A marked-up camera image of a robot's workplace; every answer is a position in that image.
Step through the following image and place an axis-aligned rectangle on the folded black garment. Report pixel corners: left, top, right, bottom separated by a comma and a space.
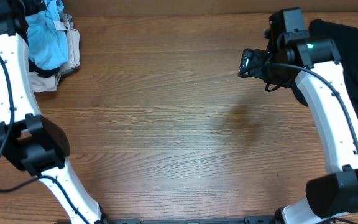
29, 60, 60, 78

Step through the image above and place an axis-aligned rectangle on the folded beige garment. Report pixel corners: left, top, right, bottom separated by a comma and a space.
29, 14, 80, 93

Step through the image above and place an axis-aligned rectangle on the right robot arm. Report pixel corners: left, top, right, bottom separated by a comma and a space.
238, 7, 358, 223

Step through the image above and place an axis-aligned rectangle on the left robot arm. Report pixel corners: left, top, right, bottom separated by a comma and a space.
0, 0, 108, 223

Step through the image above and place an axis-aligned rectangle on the black t-shirt on right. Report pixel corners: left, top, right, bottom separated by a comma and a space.
309, 19, 358, 118

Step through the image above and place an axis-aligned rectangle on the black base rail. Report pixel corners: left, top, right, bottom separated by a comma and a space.
99, 215, 274, 224

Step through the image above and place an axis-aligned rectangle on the light blue printed t-shirt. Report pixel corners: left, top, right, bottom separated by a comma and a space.
25, 0, 68, 70

